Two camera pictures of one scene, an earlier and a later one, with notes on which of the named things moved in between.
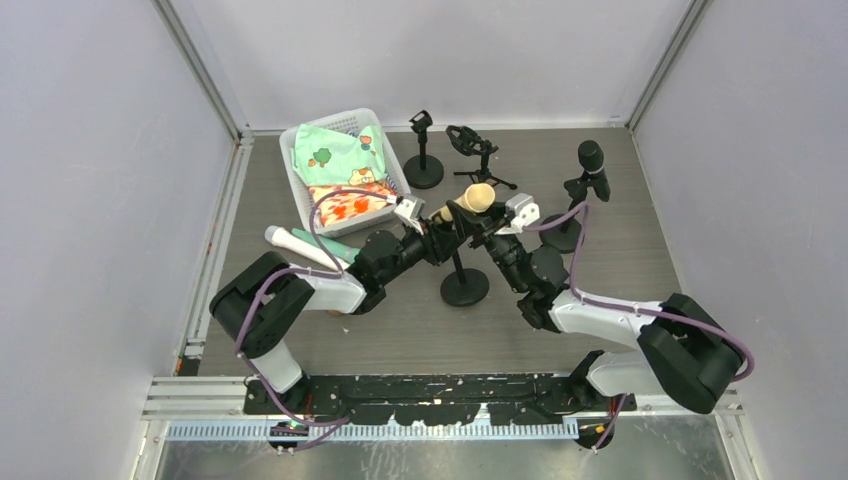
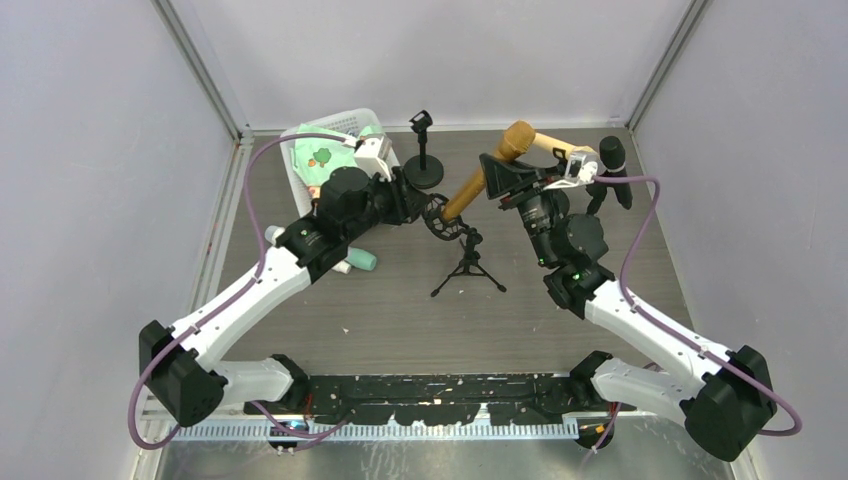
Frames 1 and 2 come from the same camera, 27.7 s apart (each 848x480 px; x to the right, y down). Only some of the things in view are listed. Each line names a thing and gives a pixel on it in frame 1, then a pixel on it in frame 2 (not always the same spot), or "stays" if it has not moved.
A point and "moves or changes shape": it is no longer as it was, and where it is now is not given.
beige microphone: x=476 y=198 to x=556 y=143
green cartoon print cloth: x=323 y=158 stays
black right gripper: x=494 y=232 to x=515 y=187
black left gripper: x=436 y=235 to x=411 y=198
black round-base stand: x=424 y=171 stays
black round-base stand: x=463 y=288 to x=555 y=149
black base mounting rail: x=438 y=399 stays
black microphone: x=591 y=158 moves or changes shape
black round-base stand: x=564 y=238 moves or changes shape
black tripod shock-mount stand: x=469 y=142 to x=443 y=229
